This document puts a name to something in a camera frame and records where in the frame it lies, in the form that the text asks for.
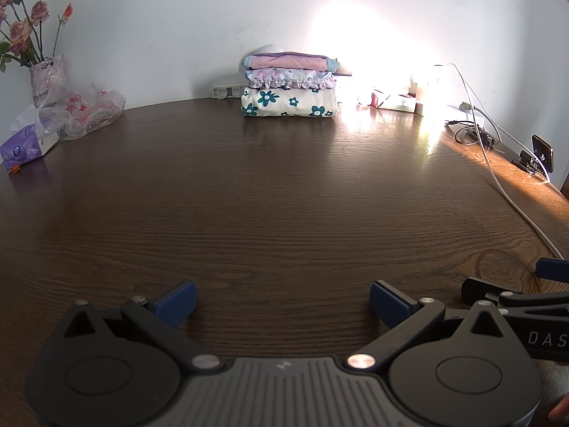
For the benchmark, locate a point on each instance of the white blue-flower garment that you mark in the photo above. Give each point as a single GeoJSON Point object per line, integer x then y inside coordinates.
{"type": "Point", "coordinates": [289, 102]}

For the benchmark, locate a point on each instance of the pink garment with purple trim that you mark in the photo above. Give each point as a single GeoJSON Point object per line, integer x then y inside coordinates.
{"type": "Point", "coordinates": [289, 61]}

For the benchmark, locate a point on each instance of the black smartphone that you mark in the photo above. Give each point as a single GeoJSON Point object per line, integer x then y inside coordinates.
{"type": "Point", "coordinates": [543, 153]}

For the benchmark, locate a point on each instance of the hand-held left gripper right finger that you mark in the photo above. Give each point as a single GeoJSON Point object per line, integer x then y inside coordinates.
{"type": "Point", "coordinates": [387, 304]}

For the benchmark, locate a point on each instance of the pink flower bouquet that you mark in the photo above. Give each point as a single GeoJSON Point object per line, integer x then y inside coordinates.
{"type": "Point", "coordinates": [24, 31]}

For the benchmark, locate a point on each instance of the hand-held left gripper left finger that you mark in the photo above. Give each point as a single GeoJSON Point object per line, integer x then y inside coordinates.
{"type": "Point", "coordinates": [178, 302]}

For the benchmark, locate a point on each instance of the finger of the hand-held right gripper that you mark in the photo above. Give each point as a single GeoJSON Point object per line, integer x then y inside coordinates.
{"type": "Point", "coordinates": [553, 270]}
{"type": "Point", "coordinates": [478, 289]}

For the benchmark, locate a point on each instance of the clear printed plastic bag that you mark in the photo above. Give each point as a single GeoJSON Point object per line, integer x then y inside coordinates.
{"type": "Point", "coordinates": [89, 111]}

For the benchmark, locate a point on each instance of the grey plug adapter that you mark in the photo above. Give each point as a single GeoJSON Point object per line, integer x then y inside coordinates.
{"type": "Point", "coordinates": [465, 107]}

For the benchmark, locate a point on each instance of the patterned flower vase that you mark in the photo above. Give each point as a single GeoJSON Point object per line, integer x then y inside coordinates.
{"type": "Point", "coordinates": [46, 80]}

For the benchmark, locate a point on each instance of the purple tissue pack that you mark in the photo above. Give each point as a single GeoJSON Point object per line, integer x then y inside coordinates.
{"type": "Point", "coordinates": [24, 144]}

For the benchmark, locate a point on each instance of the pink floral ruffled garment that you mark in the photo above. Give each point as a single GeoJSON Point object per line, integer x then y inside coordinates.
{"type": "Point", "coordinates": [289, 78]}

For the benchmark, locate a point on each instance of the small boxes by wall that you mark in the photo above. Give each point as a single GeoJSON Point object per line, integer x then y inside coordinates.
{"type": "Point", "coordinates": [398, 103]}

